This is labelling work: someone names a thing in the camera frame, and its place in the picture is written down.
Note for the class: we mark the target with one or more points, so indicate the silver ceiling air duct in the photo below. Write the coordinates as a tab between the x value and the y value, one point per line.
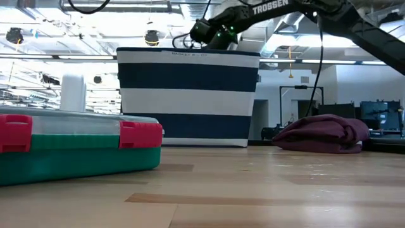
284	25

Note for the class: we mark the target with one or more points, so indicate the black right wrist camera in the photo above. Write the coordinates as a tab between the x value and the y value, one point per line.
202	31

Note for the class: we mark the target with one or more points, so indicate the navy white striped fabric basket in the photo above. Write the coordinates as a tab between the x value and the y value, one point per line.
190	76

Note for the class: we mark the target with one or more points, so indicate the black metal frame stand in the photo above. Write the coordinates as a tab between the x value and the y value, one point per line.
280	104

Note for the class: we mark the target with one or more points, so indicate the green case with clear lid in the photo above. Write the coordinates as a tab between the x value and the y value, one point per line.
79	158

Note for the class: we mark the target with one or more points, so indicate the small round black ceiling lamp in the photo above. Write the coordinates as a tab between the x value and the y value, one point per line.
97	79

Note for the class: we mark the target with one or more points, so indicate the large blue-lit computer monitor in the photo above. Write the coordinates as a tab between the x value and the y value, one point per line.
379	115

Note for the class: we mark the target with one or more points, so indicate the dark computer monitor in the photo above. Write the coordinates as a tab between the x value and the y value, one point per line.
337	111

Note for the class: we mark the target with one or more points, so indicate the white cylindrical container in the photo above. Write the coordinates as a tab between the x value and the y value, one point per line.
73	93

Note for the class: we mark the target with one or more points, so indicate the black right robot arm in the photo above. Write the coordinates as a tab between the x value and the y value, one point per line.
348	22

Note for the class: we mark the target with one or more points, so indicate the folded maroon cloth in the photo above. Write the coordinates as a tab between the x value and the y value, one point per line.
319	133

